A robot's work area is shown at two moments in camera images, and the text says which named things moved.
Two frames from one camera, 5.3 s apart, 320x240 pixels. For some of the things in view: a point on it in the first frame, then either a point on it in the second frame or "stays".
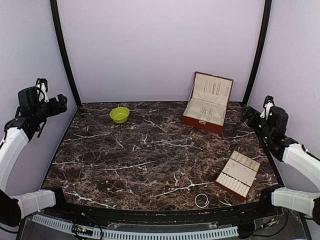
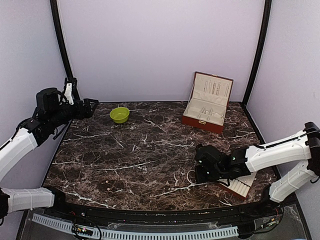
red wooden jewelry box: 208,101 stays
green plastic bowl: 119,115 stays
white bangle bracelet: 206,203 → 187,177
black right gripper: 251,123 → 200,177
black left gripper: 56,110 → 88,113
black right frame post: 267,16 stays
